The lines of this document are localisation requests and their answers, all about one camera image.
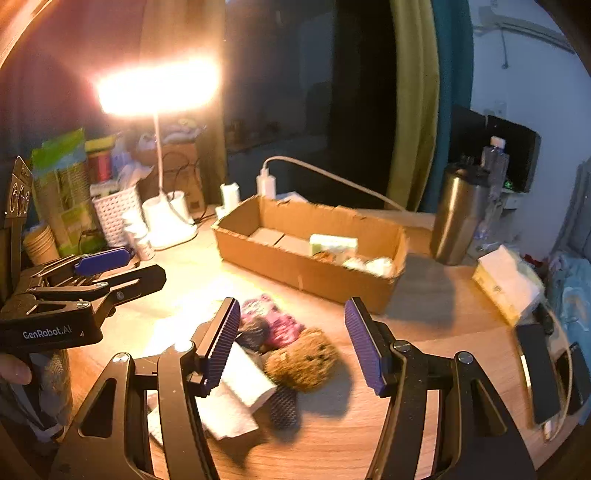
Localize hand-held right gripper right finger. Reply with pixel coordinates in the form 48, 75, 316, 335
344, 296, 540, 480

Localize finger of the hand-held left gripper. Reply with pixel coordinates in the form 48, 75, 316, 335
32, 247, 132, 282
28, 264, 168, 324

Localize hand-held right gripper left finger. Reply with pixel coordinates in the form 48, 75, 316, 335
48, 298, 242, 480

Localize white waffle cloth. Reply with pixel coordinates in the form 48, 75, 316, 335
148, 383, 259, 441
221, 342, 278, 411

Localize brown plush toy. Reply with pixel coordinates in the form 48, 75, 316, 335
264, 327, 340, 393

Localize pink patterned plush toy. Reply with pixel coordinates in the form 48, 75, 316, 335
240, 294, 306, 352

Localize pastel soft toys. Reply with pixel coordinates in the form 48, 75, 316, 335
164, 119, 206, 144

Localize person's left hand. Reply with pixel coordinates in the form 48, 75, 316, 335
0, 353, 34, 385

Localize small white pill bottle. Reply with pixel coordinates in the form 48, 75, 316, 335
131, 231, 157, 261

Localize white woven basket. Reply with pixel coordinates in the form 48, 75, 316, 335
92, 185, 141, 247

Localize large white pill bottle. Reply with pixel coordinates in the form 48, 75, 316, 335
121, 209, 148, 241

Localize white desk lamp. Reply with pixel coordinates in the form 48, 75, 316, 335
95, 60, 221, 251

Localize stack of paper cups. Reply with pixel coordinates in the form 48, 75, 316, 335
22, 224, 61, 266

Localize green printed bag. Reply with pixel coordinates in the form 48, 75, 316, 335
31, 129, 107, 257

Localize white crumpled tissue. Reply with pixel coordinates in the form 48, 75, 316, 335
342, 257, 397, 278

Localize red can with yellow lid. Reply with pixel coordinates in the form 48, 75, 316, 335
85, 136, 116, 183

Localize clear plastic bag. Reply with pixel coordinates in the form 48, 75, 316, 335
111, 134, 154, 186

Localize pale green packet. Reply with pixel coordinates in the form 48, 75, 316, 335
309, 233, 359, 257

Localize tall cardboard box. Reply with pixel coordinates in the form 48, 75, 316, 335
139, 142, 206, 217

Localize steel tumbler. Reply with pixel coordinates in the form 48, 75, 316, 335
431, 162, 492, 266

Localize yellow sponge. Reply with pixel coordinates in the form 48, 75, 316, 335
472, 244, 546, 326

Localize black phone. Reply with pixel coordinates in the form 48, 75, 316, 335
556, 342, 591, 416
515, 323, 561, 425

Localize light blue bedding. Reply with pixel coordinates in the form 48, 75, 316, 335
547, 256, 591, 333

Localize clear water bottle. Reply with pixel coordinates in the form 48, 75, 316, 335
480, 136, 511, 185

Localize grey padded headboard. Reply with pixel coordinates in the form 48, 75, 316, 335
551, 159, 591, 259

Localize black monitor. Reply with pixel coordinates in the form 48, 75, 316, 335
450, 105, 542, 193

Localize teal curtain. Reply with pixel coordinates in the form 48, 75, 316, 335
431, 0, 476, 213

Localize white air conditioner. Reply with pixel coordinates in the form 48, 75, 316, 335
473, 0, 578, 52

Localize black lamp cable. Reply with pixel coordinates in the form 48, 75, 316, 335
161, 154, 209, 223

